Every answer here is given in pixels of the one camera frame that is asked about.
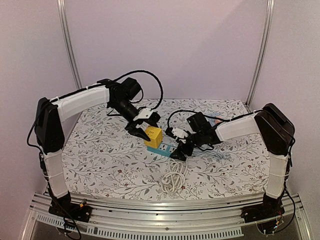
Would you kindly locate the left aluminium corner post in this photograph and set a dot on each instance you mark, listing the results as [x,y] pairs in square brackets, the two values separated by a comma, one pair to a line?
[62,12]

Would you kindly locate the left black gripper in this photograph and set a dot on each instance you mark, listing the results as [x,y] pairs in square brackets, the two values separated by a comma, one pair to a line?
[138,132]

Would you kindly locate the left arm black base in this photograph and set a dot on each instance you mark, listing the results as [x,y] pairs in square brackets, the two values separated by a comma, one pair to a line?
[64,207]

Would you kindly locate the aluminium corner post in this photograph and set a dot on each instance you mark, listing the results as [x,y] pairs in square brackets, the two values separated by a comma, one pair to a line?
[262,51]
[62,12]

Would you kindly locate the floral table cloth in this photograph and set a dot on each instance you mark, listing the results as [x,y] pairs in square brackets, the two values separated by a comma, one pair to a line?
[103,160]

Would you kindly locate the yellow cube socket adapter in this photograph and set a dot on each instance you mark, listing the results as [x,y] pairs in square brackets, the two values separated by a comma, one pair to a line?
[155,135]

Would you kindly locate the aluminium front rail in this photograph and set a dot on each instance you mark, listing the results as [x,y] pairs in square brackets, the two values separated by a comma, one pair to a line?
[204,219]

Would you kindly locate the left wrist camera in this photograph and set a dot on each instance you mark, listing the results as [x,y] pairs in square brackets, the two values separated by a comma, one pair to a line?
[143,114]

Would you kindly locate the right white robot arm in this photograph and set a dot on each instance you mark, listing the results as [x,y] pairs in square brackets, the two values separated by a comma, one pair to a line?
[275,129]

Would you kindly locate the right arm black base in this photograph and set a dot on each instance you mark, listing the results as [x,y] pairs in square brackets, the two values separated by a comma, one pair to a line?
[270,211]

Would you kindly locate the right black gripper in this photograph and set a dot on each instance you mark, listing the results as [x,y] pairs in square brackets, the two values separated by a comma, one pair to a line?
[184,144]

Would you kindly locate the right aluminium corner post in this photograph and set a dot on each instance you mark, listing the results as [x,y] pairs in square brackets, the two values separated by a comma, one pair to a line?
[262,51]

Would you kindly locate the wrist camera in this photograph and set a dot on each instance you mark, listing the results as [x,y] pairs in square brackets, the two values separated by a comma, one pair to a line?
[143,114]
[176,133]

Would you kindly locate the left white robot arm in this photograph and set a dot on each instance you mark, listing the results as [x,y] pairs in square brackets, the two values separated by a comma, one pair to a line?
[52,113]

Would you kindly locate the grey-blue power strip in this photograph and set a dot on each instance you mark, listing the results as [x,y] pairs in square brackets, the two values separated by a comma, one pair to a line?
[214,119]

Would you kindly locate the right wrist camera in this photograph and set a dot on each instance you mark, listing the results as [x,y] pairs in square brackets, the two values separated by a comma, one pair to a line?
[176,133]

